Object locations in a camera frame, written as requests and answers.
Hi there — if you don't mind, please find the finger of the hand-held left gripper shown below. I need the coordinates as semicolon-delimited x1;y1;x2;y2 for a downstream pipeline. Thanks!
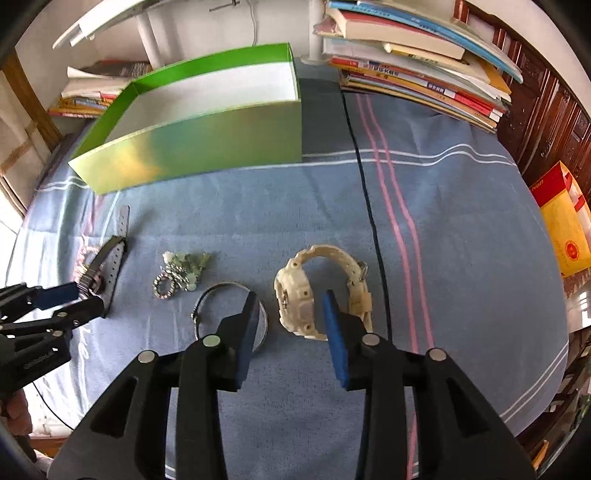
0;276;106;343
0;281;81;322

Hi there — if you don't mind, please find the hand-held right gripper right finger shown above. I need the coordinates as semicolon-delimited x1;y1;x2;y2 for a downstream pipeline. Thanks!
322;289;537;480

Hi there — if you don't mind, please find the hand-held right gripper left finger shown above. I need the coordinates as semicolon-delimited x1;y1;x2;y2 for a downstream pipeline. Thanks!
48;290;262;480

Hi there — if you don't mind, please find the pink bead bracelet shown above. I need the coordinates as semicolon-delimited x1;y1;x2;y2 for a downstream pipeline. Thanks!
75;244;101;278

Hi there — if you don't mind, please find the white wristwatch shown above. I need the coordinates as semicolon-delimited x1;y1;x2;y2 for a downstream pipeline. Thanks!
274;244;373;343

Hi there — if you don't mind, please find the black cord bead bracelet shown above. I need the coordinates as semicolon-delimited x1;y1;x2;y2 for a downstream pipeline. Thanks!
78;205;131;319

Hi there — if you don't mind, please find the silver bangle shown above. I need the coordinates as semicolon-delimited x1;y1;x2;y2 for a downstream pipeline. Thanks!
191;282;269;352

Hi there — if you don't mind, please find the silver bead charm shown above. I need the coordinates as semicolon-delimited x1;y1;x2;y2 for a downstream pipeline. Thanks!
153;271;200;301

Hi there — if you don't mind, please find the green bead bracelet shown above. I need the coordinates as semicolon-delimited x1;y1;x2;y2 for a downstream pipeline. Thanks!
161;250;214;291

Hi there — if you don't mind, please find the green cardboard box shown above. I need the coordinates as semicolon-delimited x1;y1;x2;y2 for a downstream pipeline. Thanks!
68;43;304;195

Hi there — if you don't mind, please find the blue striped cloth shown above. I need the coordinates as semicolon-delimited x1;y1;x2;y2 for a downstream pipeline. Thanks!
4;59;570;480

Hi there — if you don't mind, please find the small stack of books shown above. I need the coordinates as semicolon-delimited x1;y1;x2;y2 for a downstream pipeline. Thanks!
47;60;154;118

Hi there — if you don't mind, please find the yellow and red bag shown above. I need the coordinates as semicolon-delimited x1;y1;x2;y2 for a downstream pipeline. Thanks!
529;161;591;278

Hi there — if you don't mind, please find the white desk shelf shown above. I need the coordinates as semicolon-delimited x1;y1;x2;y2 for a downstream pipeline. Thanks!
52;0;259;50

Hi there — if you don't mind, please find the large stack of books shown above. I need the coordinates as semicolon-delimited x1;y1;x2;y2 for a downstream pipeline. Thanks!
313;0;525;134

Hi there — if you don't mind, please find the dark wooden cabinet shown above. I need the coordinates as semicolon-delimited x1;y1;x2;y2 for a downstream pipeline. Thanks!
455;0;591;195

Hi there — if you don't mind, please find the wooden frame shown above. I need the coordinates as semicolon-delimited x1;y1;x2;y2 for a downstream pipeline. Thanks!
0;50;64;145

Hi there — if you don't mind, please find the white shelf post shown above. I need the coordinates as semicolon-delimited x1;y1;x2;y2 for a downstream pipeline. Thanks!
137;8;171;71
300;0;329;65

